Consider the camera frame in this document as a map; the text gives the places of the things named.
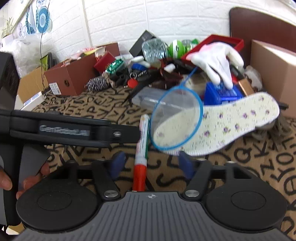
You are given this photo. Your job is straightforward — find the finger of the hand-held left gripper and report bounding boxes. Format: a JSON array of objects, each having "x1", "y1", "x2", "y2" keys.
[{"x1": 92, "y1": 124, "x2": 141, "y2": 145}]

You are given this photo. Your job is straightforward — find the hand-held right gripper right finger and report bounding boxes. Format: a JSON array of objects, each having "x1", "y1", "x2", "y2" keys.
[{"x1": 179, "y1": 151, "x2": 258, "y2": 201}]

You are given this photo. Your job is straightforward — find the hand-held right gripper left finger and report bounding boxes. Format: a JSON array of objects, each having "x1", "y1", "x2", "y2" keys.
[{"x1": 55, "y1": 151, "x2": 127, "y2": 201}]

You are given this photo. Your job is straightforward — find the red and white marker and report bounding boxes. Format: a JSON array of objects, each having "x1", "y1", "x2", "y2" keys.
[{"x1": 132, "y1": 113, "x2": 151, "y2": 192}]

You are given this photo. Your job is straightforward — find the brown shoebox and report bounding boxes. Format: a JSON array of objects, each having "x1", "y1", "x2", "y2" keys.
[{"x1": 44, "y1": 42, "x2": 121, "y2": 96}]

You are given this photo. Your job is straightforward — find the person's left hand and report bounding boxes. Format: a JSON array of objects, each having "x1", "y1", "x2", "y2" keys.
[{"x1": 0, "y1": 163, "x2": 51, "y2": 200}]

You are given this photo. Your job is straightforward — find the open cardboard box left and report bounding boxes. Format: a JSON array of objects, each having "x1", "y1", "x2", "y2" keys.
[{"x1": 17, "y1": 67, "x2": 50, "y2": 102}]

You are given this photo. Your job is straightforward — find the clear plastic case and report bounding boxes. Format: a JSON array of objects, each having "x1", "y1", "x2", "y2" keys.
[{"x1": 133, "y1": 87, "x2": 167, "y2": 109}]

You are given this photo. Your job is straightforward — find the blue rimmed small net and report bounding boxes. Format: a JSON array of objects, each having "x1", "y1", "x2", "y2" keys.
[{"x1": 149, "y1": 66, "x2": 204, "y2": 151}]

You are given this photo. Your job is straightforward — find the steel wool scourer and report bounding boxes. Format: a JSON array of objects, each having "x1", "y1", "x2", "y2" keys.
[{"x1": 85, "y1": 77, "x2": 110, "y2": 93}]

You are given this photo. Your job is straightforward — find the beige scrunchie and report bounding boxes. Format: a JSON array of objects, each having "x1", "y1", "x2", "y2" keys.
[{"x1": 102, "y1": 72, "x2": 116, "y2": 88}]

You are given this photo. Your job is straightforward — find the floral insole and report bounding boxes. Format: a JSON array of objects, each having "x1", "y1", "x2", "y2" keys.
[{"x1": 154, "y1": 91, "x2": 280, "y2": 156}]

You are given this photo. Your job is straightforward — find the letter print cloth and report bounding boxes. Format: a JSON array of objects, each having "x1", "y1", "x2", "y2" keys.
[{"x1": 30, "y1": 86, "x2": 296, "y2": 232}]

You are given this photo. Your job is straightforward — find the green foil packet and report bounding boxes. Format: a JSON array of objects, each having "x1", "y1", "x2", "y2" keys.
[{"x1": 106, "y1": 59, "x2": 125, "y2": 75}]

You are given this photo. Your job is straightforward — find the green plastic item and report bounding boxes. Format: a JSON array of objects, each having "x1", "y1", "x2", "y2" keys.
[{"x1": 40, "y1": 53, "x2": 54, "y2": 67}]

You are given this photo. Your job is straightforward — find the dark red foil bag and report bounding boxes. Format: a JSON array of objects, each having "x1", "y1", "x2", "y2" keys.
[{"x1": 159, "y1": 58, "x2": 186, "y2": 89}]

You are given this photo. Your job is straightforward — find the blue plastic box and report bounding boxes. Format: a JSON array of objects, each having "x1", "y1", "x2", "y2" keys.
[{"x1": 205, "y1": 82, "x2": 244, "y2": 106}]

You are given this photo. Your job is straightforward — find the dark red gift box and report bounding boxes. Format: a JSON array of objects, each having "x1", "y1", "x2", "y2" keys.
[{"x1": 94, "y1": 52, "x2": 116, "y2": 74}]

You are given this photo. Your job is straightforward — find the white plastic bag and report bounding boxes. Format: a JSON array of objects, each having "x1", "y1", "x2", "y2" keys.
[{"x1": 0, "y1": 34, "x2": 42, "y2": 77}]

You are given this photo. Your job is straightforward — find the white tube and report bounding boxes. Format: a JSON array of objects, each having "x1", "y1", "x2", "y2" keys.
[{"x1": 133, "y1": 56, "x2": 151, "y2": 67}]

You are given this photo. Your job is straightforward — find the clear crumpled plastic bottle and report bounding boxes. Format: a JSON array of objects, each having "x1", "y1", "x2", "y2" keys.
[{"x1": 142, "y1": 38, "x2": 169, "y2": 65}]

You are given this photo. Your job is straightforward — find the black box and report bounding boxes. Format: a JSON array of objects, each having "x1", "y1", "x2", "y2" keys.
[{"x1": 129, "y1": 30, "x2": 158, "y2": 58}]

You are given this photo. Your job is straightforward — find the gold box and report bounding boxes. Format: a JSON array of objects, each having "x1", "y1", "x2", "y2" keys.
[{"x1": 238, "y1": 77, "x2": 255, "y2": 97}]

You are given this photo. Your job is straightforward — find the green round toy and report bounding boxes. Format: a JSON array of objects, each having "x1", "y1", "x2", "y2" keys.
[{"x1": 169, "y1": 40, "x2": 187, "y2": 58}]

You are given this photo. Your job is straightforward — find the potted plant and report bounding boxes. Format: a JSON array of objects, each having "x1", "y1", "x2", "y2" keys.
[{"x1": 0, "y1": 17, "x2": 14, "y2": 39}]

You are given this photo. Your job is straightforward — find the white and pink glove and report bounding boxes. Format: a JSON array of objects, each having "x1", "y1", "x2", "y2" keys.
[{"x1": 191, "y1": 44, "x2": 245, "y2": 90}]

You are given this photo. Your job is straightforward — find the brown cardboard box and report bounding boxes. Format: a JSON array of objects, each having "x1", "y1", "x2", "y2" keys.
[{"x1": 250, "y1": 39, "x2": 296, "y2": 118}]

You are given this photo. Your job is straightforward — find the red tray box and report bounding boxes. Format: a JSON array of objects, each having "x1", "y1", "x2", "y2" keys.
[{"x1": 181, "y1": 35, "x2": 245, "y2": 67}]

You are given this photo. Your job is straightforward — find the dark brown board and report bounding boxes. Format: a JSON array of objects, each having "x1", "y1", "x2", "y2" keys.
[{"x1": 229, "y1": 7, "x2": 296, "y2": 67}]

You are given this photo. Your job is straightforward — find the black cable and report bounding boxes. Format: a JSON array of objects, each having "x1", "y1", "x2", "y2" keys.
[{"x1": 39, "y1": 32, "x2": 47, "y2": 93}]

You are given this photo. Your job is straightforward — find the blue fan wall decoration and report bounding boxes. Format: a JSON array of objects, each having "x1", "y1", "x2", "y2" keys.
[{"x1": 24, "y1": 0, "x2": 53, "y2": 35}]

